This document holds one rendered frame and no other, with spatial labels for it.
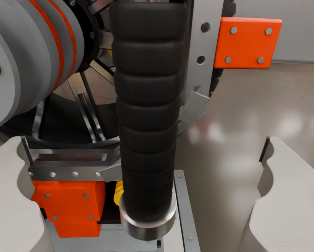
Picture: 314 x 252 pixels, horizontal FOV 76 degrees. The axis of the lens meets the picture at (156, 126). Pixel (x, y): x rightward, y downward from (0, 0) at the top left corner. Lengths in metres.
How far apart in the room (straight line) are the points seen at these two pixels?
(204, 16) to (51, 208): 0.47
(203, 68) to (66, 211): 0.41
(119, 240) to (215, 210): 0.57
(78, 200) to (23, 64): 0.34
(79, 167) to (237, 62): 0.34
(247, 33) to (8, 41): 0.29
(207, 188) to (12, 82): 1.16
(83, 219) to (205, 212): 0.74
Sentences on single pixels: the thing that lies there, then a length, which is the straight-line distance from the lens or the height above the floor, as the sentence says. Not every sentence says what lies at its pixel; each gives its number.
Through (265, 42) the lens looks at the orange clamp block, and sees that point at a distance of 0.36.
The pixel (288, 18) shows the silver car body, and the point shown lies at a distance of 0.81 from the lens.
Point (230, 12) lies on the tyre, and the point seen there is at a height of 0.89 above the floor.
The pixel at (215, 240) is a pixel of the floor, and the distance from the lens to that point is 1.08.
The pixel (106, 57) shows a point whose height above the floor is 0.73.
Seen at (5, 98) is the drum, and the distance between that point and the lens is 0.22.
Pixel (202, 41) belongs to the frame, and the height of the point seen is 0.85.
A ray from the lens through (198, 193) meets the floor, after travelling 1.22.
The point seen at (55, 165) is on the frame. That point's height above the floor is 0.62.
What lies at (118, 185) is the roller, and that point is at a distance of 0.50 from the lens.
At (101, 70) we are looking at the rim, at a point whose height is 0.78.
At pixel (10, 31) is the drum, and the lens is 0.21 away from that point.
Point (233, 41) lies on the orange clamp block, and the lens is 0.34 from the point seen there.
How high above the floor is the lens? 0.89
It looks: 30 degrees down
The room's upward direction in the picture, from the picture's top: 2 degrees clockwise
